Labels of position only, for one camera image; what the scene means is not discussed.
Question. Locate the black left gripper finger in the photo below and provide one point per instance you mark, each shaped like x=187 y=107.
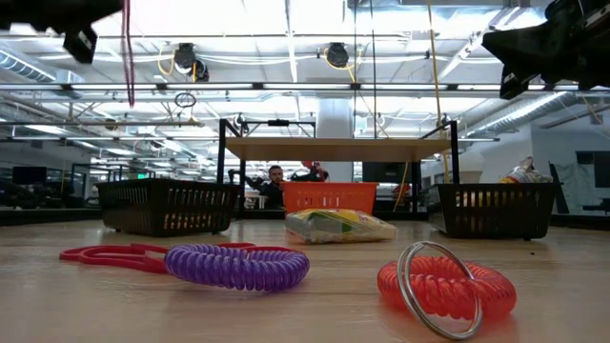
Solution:
x=81 y=45
x=86 y=12

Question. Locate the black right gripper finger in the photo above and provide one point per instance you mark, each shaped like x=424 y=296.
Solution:
x=514 y=86
x=519 y=50

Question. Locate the black slotted plastic basket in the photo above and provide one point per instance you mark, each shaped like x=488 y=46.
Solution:
x=495 y=228
x=162 y=185

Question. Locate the red coil wristband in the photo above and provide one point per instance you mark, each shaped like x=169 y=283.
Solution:
x=443 y=286

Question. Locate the orange slotted plastic basket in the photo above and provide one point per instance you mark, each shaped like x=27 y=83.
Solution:
x=329 y=196

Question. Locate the purple coil wristband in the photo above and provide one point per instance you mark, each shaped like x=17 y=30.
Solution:
x=233 y=267

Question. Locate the long ceiling light bar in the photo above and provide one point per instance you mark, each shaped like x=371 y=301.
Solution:
x=209 y=86

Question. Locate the black background monitor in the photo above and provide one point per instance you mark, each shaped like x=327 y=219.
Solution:
x=28 y=175

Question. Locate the wooden riser shelf black legs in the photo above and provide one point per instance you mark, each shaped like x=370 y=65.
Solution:
x=333 y=150

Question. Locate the red and black background object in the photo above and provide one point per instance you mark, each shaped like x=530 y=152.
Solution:
x=312 y=174

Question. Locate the person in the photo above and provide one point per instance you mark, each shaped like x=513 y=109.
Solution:
x=274 y=189

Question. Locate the black table frame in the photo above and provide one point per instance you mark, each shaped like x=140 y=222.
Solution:
x=47 y=216

